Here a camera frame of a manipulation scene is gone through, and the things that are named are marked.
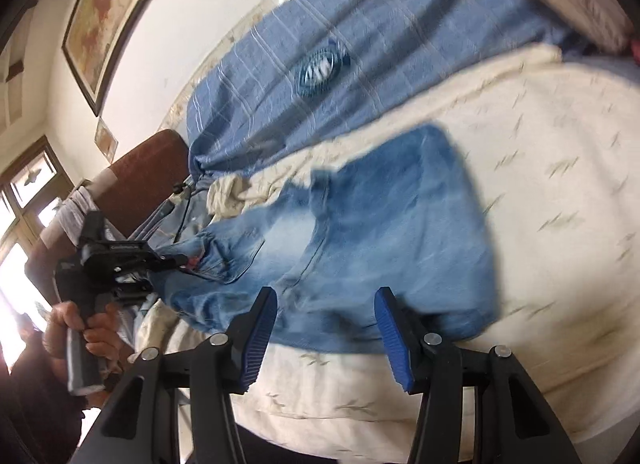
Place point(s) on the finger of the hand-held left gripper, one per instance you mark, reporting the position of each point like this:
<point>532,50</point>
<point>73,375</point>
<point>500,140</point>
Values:
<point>172,261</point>

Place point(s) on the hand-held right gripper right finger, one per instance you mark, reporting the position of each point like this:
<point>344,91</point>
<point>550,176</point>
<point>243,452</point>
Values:
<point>395,344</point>

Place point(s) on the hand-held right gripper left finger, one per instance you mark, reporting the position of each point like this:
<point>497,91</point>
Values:
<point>257,339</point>

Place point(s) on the light blue denim pants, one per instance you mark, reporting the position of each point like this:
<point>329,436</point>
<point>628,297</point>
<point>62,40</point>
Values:
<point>400,224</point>

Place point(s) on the person's left forearm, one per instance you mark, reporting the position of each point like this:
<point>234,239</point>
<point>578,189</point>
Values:
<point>40,409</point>

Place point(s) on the person's left hand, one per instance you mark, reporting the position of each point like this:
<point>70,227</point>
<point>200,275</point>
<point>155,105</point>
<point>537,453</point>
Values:
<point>60,329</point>

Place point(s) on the grey patterned blanket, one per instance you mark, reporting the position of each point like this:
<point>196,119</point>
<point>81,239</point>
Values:
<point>167,221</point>

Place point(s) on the grey hanging cloth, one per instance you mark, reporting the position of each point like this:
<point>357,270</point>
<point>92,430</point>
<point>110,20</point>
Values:
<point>75,214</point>

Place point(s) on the brown headboard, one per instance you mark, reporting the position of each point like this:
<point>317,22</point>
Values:
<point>145,168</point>

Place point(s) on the wooden window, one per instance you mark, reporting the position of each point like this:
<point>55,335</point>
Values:
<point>35,178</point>

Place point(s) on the cream leaf-print bed sheet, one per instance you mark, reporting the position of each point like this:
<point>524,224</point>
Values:
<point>550,194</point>

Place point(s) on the small wall picture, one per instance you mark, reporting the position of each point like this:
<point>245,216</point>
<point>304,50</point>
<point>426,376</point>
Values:
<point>106,138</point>

